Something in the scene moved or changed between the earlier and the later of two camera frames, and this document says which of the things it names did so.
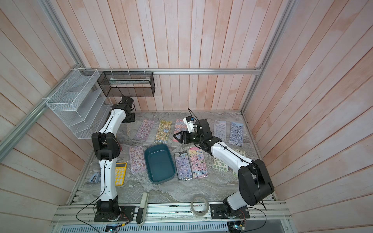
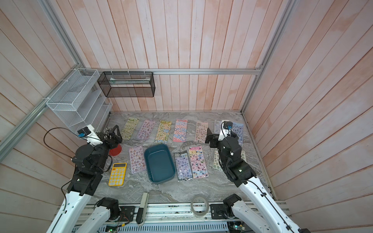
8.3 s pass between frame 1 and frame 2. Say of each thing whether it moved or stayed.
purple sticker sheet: stayed
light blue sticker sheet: stayed
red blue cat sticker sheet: stayed
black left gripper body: moved
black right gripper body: moved
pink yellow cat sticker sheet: stayed
